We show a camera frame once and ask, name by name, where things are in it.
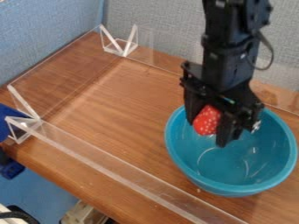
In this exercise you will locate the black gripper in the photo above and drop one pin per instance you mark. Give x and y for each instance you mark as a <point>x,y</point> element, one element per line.
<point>238,104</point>

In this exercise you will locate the red strawberry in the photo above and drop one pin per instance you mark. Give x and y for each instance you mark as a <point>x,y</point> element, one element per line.
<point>206,121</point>

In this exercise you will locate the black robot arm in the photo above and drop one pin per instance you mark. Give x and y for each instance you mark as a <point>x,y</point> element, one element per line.
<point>218,82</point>

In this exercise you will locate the blue plastic bowl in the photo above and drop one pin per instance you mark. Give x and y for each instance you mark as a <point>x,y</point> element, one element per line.
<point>247,167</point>

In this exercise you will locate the clear acrylic back barrier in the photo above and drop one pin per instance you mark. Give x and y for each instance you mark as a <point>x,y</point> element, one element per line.
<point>166,50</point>

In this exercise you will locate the clear acrylic barrier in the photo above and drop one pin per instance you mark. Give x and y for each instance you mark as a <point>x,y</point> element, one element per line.
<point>127,193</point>
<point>166,50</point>
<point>64,73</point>

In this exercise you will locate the clear acrylic front barrier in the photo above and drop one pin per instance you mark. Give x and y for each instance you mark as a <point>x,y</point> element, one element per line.
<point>127,193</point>

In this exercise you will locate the clear acrylic left barrier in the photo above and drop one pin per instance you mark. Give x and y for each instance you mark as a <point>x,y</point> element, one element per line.
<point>64,73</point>

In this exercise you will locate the grey box under table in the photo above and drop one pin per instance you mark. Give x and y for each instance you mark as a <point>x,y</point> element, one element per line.
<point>86,214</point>

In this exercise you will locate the blue clamp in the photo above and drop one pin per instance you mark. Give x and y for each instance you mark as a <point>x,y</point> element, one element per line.
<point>10,167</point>

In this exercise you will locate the white black object below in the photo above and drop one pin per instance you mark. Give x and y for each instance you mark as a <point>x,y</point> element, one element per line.
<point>14,215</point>

